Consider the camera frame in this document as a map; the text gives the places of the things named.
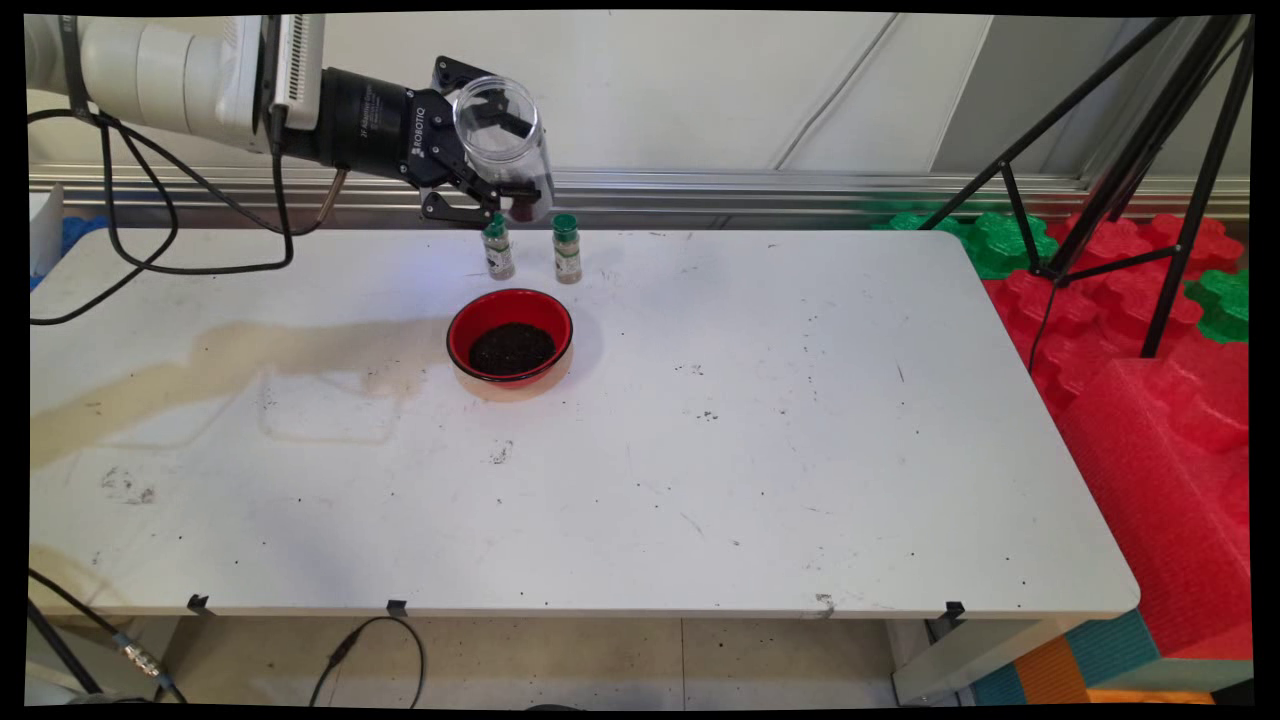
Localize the orange foam mat tile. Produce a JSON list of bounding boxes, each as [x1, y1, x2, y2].
[[1012, 636, 1093, 706]]

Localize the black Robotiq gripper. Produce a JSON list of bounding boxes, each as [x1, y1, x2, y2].
[[318, 55, 546, 229]]

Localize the large red foam block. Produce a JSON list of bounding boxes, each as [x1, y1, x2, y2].
[[1058, 358, 1253, 661]]

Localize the black cable with metal connector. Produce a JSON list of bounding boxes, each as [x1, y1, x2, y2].
[[28, 568, 189, 704]]

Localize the silver white wrist camera box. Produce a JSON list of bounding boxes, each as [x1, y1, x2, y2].
[[262, 14, 327, 136]]

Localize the red bowl with black rim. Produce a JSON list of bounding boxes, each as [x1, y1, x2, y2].
[[446, 288, 575, 389]]

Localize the blue foam mat tile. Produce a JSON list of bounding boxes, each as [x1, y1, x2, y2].
[[968, 660, 1031, 707]]

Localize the green foam block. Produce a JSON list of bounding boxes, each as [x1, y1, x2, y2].
[[965, 210, 1059, 281], [870, 210, 966, 239], [1185, 268, 1251, 344]]

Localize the dark cable strap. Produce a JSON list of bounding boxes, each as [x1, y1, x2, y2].
[[58, 15, 89, 119]]

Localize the black seeds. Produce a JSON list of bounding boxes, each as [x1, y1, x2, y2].
[[468, 321, 557, 378]]

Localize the aluminium wall rail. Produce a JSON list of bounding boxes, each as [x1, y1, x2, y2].
[[30, 162, 1251, 223]]

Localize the thin grey wall cable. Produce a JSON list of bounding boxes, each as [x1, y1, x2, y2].
[[773, 14, 898, 171]]

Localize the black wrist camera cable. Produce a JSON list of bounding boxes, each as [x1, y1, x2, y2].
[[98, 110, 297, 276]]

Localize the thin black tripod cable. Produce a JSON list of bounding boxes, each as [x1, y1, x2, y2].
[[1028, 280, 1061, 373]]

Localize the teal foam mat tile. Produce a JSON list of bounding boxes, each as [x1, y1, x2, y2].
[[1062, 608, 1163, 691]]

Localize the clear plastic jar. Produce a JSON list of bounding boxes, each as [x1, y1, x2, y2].
[[453, 76, 555, 226]]

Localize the green-capped spice bottle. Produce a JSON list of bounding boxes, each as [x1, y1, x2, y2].
[[552, 212, 584, 285], [482, 212, 517, 281]]

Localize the black tripod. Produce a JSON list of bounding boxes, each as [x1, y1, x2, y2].
[[918, 15, 1254, 361]]

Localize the blue foam piece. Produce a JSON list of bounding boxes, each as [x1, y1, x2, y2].
[[62, 215, 109, 263]]

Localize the orange foam strip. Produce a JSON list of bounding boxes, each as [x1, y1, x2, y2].
[[1085, 688, 1216, 706]]

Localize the black floor cable with plug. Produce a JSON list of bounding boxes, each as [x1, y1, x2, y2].
[[308, 616, 426, 709]]

